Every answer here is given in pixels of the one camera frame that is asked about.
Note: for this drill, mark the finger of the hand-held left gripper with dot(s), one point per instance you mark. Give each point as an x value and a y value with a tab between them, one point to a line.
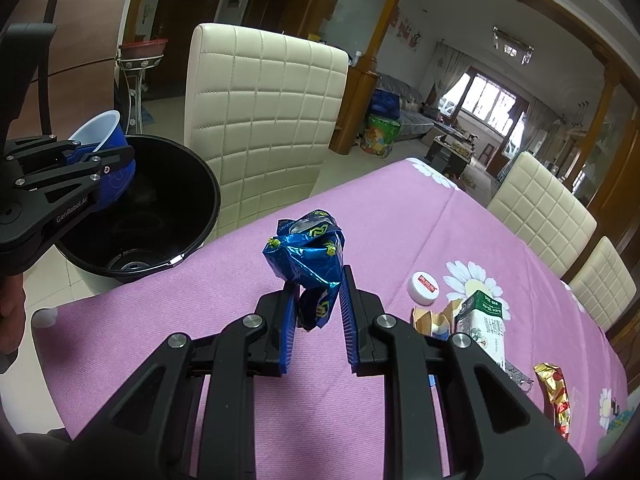
107	162
82	151

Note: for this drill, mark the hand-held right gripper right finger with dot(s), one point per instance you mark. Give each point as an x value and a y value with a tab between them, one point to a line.
350	325

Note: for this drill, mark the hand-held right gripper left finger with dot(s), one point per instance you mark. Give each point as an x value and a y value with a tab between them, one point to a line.
289	330

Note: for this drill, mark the blue paper bowl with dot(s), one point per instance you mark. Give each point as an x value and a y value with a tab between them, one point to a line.
117	185

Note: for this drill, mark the black trash bin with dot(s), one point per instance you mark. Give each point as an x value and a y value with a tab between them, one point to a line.
165	200

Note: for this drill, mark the blue foil wrapper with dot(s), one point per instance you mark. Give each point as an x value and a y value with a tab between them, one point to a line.
305	260

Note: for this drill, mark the blue and yellow box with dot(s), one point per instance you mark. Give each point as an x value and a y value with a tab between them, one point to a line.
425	320

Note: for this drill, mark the white lid with red label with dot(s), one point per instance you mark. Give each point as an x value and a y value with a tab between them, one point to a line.
424	287

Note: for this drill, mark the white and green milk carton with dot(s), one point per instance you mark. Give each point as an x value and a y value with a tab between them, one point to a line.
482	330

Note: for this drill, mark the silver wrapper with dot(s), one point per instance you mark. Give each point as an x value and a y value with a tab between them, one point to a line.
517	375

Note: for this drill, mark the gold and red checkered wrapper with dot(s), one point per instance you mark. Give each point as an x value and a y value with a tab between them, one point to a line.
552	395

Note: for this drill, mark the person's left hand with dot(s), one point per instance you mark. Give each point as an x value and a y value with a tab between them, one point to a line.
10	315

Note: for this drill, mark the metal plant stand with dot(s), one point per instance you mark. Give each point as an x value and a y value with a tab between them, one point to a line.
135	90

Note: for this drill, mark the pink daisy print tablecloth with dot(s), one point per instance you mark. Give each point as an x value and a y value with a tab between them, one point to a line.
400	240

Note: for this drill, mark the red flower pot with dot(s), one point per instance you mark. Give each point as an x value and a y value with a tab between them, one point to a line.
142	50

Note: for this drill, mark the cream quilted dining chair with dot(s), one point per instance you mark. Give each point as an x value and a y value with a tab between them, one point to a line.
602	285
545	215
260	110

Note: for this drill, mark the dark wooden door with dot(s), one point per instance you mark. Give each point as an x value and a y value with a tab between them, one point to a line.
190	10
270	0

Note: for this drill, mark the colourful printed bag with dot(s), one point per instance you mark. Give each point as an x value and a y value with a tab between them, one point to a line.
380	135

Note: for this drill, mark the dark coffee table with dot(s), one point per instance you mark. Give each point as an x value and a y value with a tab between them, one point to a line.
447	155

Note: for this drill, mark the blue bag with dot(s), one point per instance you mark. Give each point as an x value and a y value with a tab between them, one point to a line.
385	105

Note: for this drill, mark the grey sofa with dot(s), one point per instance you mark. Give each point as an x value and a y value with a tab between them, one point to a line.
412	110

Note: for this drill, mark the barred window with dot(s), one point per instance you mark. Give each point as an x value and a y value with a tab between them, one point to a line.
492	102

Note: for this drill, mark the patterned curtain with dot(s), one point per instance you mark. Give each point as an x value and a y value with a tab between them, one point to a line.
445	70
535	125

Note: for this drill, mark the ceiling lamp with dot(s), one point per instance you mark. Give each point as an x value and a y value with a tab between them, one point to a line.
512	47

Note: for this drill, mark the wall pictures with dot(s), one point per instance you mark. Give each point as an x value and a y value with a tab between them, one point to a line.
406	32

